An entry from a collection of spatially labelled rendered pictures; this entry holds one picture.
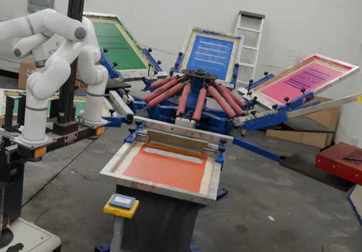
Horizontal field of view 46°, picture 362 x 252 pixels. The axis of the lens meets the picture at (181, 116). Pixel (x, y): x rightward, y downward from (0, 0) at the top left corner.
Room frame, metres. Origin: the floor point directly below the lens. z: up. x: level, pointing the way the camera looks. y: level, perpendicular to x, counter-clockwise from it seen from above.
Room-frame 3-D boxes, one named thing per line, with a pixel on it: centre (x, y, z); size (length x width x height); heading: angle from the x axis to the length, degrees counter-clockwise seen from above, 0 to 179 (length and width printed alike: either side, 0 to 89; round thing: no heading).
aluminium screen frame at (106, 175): (2.28, 0.02, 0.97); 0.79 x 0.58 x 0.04; 174
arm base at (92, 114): (2.25, 0.49, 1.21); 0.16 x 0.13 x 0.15; 67
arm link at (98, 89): (2.23, 0.48, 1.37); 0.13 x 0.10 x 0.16; 166
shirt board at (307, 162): (2.94, -0.63, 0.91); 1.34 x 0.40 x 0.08; 54
